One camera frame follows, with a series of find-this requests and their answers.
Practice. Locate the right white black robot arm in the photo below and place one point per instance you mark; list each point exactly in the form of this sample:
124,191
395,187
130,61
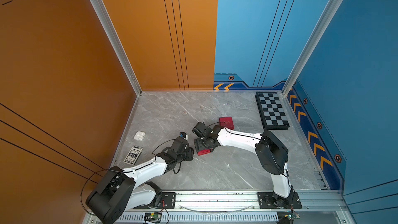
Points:
271,152

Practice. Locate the left aluminium corner post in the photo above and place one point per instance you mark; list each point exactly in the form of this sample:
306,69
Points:
108,26

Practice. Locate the right aluminium corner post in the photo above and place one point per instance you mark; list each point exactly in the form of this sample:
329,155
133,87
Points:
326,17

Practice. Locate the left green circuit board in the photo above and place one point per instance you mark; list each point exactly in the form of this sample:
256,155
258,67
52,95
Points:
152,218

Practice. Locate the red jewelry box lid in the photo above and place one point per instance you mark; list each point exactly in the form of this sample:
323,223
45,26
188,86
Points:
227,122

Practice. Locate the green circuit board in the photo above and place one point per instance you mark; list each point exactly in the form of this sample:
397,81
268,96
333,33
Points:
287,217
152,218

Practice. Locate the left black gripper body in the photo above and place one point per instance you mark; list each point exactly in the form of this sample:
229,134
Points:
189,153

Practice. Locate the aluminium front rail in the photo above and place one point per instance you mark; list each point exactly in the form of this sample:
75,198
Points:
217,201

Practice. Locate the white vented cable duct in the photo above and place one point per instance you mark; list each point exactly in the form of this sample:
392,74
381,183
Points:
191,217

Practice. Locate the right green circuit board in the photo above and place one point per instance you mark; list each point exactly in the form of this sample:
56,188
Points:
287,217

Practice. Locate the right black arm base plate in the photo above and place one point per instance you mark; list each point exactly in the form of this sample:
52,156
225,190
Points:
269,200

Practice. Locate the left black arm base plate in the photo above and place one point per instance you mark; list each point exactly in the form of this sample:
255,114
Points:
164,200

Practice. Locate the red jewelry box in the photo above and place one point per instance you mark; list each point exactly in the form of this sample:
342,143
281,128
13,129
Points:
204,152

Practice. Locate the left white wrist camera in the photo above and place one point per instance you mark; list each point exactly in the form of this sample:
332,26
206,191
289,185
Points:
183,135

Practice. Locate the white earbuds case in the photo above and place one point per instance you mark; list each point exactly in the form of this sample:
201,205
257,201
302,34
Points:
139,136

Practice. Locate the aluminium corner post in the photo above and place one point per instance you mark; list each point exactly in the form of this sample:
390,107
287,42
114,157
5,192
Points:
108,26
326,17

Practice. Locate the black white chessboard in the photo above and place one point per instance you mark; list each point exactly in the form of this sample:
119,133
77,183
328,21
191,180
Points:
272,113

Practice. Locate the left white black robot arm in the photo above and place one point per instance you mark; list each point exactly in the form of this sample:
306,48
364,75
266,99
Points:
123,189

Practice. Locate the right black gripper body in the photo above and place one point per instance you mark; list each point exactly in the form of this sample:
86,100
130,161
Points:
200,144

